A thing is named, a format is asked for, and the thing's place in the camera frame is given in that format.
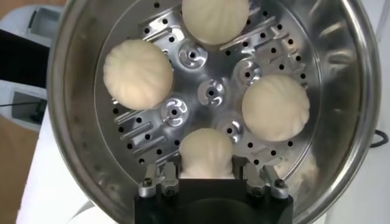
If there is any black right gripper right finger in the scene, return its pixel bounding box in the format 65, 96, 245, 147
243, 163, 290, 200

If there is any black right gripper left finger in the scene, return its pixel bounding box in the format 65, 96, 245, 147
138, 161, 181, 198

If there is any white steamed baozi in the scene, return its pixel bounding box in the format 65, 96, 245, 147
181, 0, 250, 46
178, 127, 235, 180
102, 38, 174, 111
241, 74, 311, 142

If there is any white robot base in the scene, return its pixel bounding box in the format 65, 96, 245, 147
0, 5, 65, 131

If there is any perforated steel steamer basket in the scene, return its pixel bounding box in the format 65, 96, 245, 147
46, 0, 382, 224

